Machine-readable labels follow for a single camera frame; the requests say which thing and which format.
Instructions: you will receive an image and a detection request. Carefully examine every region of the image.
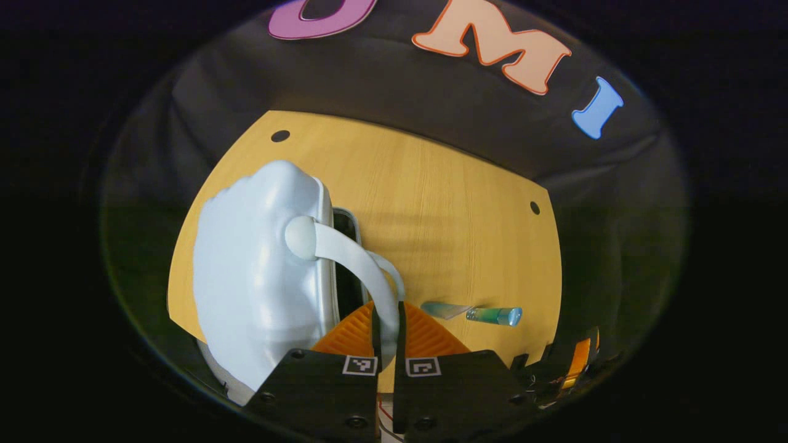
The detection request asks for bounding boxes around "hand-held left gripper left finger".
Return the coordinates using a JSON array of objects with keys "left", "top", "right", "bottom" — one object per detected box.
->
[{"left": 243, "top": 301, "right": 384, "bottom": 443}]

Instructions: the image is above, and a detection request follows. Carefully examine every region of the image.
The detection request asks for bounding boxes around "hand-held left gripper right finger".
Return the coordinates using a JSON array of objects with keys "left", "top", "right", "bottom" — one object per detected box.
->
[{"left": 393, "top": 300, "right": 537, "bottom": 441}]

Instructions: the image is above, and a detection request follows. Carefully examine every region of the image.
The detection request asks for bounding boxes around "blue-capped green bottle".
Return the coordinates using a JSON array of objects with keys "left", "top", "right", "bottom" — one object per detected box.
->
[{"left": 466, "top": 306, "right": 523, "bottom": 327}]

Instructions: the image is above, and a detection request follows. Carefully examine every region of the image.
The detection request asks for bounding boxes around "white suitcase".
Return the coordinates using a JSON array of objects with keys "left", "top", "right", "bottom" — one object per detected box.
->
[{"left": 192, "top": 160, "right": 408, "bottom": 407}]

